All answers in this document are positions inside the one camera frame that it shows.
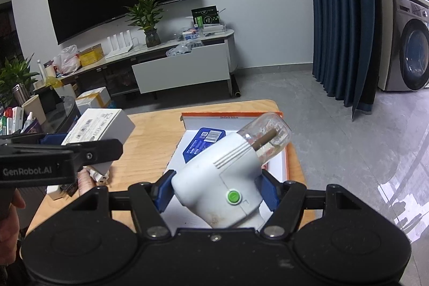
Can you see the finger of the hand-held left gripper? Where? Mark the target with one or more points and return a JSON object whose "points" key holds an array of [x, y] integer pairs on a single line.
{"points": [[52, 139], [100, 152]]}

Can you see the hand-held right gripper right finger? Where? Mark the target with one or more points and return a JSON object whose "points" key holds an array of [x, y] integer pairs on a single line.
{"points": [[268, 190]]}

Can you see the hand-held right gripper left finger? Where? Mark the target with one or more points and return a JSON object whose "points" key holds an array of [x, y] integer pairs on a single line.
{"points": [[164, 193]]}

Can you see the white charger adapter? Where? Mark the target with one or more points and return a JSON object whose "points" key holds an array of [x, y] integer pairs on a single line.
{"points": [[100, 176]]}

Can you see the white cardboard packaging box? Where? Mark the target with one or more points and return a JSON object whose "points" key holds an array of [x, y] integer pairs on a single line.
{"points": [[100, 125]]}

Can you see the bronze bottle with white cap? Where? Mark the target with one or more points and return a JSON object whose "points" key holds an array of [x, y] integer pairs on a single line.
{"points": [[85, 182]]}

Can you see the white plug-in repellent heater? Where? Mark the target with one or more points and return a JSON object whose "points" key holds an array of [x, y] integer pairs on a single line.
{"points": [[214, 185]]}

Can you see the blue tin box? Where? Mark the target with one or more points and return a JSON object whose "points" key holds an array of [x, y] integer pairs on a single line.
{"points": [[201, 142]]}

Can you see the orange-rimmed cardboard box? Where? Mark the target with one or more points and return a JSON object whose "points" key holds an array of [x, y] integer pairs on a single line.
{"points": [[234, 123]]}

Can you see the person's left hand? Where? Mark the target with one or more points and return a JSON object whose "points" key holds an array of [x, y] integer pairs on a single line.
{"points": [[8, 239]]}

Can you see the white dropper bottle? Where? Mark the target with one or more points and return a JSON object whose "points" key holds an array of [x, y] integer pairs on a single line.
{"points": [[28, 123]]}

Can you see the small white box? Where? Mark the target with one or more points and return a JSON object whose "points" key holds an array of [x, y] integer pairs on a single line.
{"points": [[55, 192]]}

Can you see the taped cardboard shipping box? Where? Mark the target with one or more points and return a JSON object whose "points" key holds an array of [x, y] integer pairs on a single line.
{"points": [[94, 100]]}

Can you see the steel thermos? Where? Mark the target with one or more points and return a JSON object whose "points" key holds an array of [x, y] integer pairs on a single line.
{"points": [[20, 93]]}

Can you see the yellow plastic bag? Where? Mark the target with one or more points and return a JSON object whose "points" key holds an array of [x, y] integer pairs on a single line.
{"points": [[53, 82]]}

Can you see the leafy green houseplant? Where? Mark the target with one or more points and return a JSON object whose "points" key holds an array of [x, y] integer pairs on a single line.
{"points": [[15, 71]]}

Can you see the white and red plastic bag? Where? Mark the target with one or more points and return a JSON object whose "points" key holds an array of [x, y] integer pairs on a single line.
{"points": [[67, 61]]}

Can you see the yellow cardboard box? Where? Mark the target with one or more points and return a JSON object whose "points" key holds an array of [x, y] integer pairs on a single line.
{"points": [[90, 56]]}

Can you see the white router with antennas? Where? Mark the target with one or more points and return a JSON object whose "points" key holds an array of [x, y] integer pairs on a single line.
{"points": [[119, 46]]}

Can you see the black rolled mat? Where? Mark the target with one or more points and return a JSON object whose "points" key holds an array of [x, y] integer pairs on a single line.
{"points": [[236, 86]]}

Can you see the white cabinet drawer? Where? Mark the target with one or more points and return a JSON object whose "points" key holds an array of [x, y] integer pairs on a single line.
{"points": [[181, 68]]}

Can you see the clear bag of small parts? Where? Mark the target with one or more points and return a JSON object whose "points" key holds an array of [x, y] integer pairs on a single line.
{"points": [[182, 48]]}

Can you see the green plant in glass vase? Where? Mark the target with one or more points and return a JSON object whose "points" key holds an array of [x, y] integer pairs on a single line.
{"points": [[147, 18]]}

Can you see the clear plastic containers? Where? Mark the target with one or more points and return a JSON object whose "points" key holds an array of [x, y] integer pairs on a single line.
{"points": [[201, 31]]}

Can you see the grey television cabinet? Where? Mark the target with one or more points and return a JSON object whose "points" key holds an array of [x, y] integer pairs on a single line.
{"points": [[218, 38]]}

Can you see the black and green box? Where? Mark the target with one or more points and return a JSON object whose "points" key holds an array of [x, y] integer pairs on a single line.
{"points": [[206, 16]]}

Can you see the dark blue curtain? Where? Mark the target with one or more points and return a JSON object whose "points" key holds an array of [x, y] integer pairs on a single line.
{"points": [[338, 21]]}

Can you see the silver washing machine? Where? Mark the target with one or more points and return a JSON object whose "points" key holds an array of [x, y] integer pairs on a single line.
{"points": [[409, 48]]}

